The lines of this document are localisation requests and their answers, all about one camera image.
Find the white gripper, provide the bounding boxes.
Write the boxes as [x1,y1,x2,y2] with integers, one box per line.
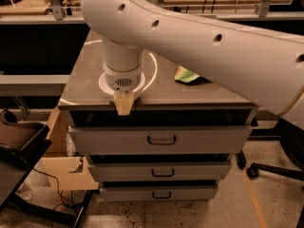
[104,65,142,116]

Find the white bowl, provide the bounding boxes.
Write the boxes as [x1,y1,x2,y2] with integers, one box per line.
[99,73,145,100]

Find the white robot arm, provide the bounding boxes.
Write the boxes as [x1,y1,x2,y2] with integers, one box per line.
[81,0,304,128]

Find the top grey drawer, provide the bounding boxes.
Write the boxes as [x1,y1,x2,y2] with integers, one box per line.
[69,125,252,155]

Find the grey drawer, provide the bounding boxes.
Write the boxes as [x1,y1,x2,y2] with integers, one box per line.
[101,185,218,202]
[69,125,252,155]
[89,161,231,182]

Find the green chip bag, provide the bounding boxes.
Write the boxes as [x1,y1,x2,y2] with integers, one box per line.
[175,66,199,84]

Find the grey drawer cabinet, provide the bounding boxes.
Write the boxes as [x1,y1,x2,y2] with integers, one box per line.
[59,32,257,195]

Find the middle grey drawer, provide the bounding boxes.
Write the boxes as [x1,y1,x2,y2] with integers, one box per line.
[89,161,231,182]

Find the brown cardboard piece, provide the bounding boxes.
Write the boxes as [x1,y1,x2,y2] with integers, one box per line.
[42,107,99,191]

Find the dark tray on table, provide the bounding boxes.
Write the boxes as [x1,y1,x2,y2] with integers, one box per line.
[0,109,49,162]

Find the black side table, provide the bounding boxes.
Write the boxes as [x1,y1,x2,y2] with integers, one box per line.
[0,140,93,228]

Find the bottom grey drawer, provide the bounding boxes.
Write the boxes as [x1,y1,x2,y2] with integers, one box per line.
[101,185,218,202]

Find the black office chair base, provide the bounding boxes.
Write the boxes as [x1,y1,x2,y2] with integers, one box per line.
[236,152,304,181]

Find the black floor cable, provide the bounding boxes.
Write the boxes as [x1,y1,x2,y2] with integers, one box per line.
[32,167,84,228]

